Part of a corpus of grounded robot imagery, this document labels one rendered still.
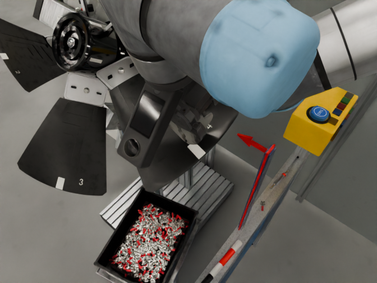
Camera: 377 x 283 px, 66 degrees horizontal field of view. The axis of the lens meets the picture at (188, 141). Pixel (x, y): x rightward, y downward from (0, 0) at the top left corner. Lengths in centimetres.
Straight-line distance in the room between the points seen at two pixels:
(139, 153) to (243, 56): 23
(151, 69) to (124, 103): 28
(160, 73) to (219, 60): 13
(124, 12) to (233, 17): 9
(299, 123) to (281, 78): 54
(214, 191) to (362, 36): 147
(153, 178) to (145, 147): 16
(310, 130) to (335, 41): 44
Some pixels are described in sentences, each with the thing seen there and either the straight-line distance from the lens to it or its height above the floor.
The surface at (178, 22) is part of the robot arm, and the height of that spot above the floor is 146.
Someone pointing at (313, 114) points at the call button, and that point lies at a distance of 72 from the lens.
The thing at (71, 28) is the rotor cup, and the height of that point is 124.
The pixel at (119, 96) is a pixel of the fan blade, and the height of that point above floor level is 117.
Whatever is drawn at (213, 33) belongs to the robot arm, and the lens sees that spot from 19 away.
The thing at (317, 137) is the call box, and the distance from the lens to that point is 73.
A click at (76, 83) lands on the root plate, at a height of 113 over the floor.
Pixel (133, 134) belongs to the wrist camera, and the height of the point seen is 127.
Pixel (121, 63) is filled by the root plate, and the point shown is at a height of 117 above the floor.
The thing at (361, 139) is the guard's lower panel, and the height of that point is 64.
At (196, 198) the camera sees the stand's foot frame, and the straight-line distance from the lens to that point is 166.
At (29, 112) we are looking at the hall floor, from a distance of 245.
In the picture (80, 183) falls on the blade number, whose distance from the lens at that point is 77.
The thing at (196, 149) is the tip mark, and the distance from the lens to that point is 52.
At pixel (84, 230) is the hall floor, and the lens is 177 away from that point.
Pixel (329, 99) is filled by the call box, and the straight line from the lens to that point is 79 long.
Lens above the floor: 157
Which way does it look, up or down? 53 degrees down
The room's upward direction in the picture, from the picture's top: straight up
